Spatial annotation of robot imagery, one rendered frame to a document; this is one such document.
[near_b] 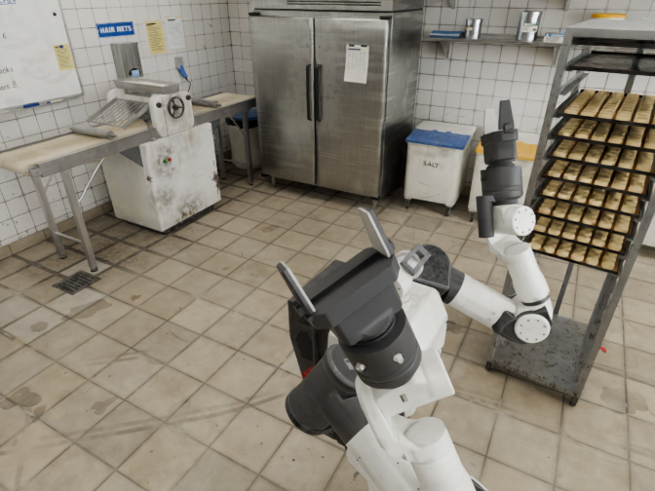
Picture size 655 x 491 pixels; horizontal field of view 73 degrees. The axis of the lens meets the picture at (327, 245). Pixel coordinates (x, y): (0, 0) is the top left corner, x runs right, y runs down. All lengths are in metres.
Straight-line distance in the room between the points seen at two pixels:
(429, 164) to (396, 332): 3.89
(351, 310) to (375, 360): 0.07
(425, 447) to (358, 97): 3.74
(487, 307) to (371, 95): 3.19
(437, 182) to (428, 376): 3.88
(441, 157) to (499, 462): 2.74
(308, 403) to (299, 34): 3.87
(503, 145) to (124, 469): 2.15
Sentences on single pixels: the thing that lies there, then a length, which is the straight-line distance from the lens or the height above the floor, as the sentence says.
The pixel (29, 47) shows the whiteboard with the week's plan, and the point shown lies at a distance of 4.47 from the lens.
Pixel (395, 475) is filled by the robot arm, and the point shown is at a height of 1.29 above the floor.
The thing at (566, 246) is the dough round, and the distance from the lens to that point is 2.40.
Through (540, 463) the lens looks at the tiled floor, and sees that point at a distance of 2.55.
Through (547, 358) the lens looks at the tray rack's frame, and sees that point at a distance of 2.85.
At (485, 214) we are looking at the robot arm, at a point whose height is 1.51.
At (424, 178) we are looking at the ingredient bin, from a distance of 4.44.
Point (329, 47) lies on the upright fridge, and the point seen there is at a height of 1.50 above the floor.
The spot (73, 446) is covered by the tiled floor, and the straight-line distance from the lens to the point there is 2.70.
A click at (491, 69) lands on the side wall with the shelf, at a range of 4.76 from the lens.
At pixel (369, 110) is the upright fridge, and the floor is 1.00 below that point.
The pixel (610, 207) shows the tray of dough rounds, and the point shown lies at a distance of 2.23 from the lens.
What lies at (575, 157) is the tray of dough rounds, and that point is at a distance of 2.18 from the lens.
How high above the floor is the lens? 1.94
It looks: 30 degrees down
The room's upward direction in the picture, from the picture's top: straight up
